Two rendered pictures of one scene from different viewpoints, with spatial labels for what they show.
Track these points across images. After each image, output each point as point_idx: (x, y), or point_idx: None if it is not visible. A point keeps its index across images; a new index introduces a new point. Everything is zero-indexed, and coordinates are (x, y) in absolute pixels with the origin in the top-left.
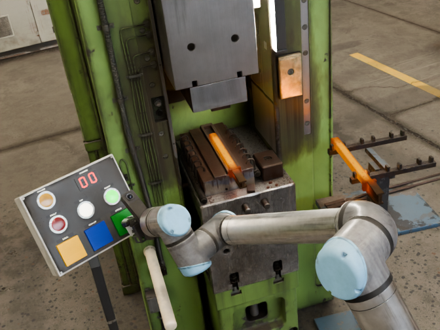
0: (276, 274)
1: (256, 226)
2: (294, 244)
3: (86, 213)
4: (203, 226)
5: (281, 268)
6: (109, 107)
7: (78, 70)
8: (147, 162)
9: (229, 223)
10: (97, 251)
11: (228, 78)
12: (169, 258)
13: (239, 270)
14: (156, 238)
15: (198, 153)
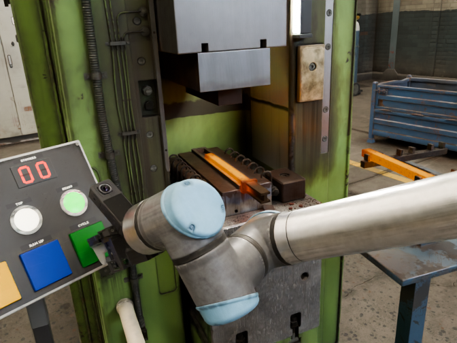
0: (292, 332)
1: (360, 212)
2: (317, 290)
3: (26, 226)
4: (239, 231)
5: (300, 324)
6: (79, 86)
7: (42, 73)
8: (128, 175)
9: (290, 220)
10: (42, 292)
11: (249, 47)
12: (151, 317)
13: (249, 327)
14: (150, 257)
15: (193, 173)
